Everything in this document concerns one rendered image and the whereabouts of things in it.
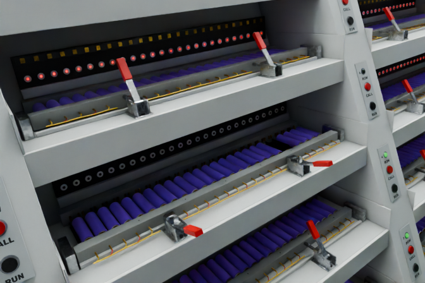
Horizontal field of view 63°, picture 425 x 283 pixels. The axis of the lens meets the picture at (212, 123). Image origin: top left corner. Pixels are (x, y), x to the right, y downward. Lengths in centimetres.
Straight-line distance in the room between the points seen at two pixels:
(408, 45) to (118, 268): 81
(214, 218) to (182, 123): 16
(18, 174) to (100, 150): 10
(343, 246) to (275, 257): 15
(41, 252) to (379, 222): 66
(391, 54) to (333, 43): 19
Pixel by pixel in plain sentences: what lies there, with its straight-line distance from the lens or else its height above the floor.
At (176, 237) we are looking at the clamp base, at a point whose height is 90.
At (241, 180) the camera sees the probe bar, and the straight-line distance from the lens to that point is 62.
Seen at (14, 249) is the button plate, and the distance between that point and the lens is 47.
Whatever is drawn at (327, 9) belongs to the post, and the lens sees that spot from 79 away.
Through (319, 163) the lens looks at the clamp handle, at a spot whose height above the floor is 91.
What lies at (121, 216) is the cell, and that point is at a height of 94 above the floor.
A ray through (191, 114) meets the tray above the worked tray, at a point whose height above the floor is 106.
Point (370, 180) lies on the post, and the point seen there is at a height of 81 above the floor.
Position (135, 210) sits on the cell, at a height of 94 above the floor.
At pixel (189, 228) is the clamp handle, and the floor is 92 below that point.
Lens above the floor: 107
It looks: 4 degrees down
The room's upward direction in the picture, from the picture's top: 17 degrees counter-clockwise
